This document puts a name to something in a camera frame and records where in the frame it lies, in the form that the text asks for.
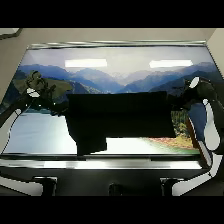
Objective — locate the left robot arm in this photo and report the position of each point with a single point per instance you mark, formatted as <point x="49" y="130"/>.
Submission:
<point x="13" y="113"/>

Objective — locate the black garment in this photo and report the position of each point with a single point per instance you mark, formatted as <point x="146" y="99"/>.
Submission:
<point x="116" y="116"/>

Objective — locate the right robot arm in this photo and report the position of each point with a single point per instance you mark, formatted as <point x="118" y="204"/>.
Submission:
<point x="210" y="128"/>

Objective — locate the silver frame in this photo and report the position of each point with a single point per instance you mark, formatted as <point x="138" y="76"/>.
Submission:
<point x="100" y="164"/>

